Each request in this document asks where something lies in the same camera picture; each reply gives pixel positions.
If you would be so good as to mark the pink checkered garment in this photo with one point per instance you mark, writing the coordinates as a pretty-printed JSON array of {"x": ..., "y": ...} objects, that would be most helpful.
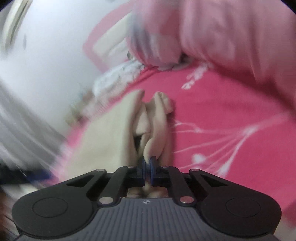
[{"x": 115, "y": 76}]

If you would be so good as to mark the beige jacket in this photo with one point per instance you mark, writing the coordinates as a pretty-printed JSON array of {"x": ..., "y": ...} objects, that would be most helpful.
[{"x": 111, "y": 134}]

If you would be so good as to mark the pink bed headboard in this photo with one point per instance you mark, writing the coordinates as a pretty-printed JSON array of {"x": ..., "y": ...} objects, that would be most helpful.
[{"x": 104, "y": 44}]

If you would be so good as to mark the pink grey floral quilt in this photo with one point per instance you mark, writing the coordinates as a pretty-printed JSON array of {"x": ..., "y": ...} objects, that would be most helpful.
[{"x": 219, "y": 32}]

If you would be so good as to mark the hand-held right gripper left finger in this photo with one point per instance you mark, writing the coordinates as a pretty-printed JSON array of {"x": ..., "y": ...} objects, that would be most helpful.
[{"x": 143, "y": 166}]

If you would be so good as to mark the grey curtain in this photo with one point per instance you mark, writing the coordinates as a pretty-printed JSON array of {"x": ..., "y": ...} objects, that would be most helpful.
[{"x": 25, "y": 125}]

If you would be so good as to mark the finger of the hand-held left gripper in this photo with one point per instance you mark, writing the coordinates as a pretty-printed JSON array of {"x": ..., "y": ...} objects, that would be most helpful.
[{"x": 40, "y": 176}]

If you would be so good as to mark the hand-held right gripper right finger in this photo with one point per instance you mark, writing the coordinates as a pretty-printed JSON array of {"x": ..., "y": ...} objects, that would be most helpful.
[{"x": 152, "y": 168}]

